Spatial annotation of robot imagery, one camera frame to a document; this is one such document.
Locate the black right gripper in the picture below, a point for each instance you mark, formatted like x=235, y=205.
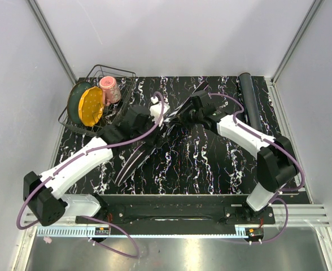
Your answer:
x=183, y=117

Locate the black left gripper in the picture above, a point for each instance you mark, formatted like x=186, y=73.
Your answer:
x=158, y=139

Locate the black sport racket bag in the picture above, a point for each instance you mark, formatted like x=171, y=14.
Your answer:
x=141, y=154

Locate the black shuttlecock tube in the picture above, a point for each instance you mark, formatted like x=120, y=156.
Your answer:
x=249, y=101

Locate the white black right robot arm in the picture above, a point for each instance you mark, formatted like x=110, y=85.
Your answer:
x=276, y=163

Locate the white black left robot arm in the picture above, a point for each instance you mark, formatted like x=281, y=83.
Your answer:
x=44, y=194

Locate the pink patterned mug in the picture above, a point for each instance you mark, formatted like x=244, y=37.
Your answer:
x=110, y=90

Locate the yellow dotted plate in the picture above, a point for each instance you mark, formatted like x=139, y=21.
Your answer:
x=90, y=107

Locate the dark green plate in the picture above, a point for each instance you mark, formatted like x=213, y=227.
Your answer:
x=74, y=99

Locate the small pink object on floor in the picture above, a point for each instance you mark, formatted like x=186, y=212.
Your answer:
x=47, y=240

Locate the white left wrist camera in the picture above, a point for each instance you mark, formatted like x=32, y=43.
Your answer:
x=155, y=110

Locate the black wire dish rack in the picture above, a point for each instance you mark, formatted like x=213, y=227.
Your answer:
x=126, y=81

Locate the right aluminium frame post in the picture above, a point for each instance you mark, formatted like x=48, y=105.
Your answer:
x=302, y=29

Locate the aluminium frame post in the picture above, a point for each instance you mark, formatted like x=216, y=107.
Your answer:
x=302, y=29
x=42, y=22

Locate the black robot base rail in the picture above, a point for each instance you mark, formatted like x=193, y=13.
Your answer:
x=181, y=214

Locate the aluminium front frame rail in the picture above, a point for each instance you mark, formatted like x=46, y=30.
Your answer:
x=291, y=237

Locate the left aluminium frame post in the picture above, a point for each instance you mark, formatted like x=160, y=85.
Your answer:
x=42, y=22

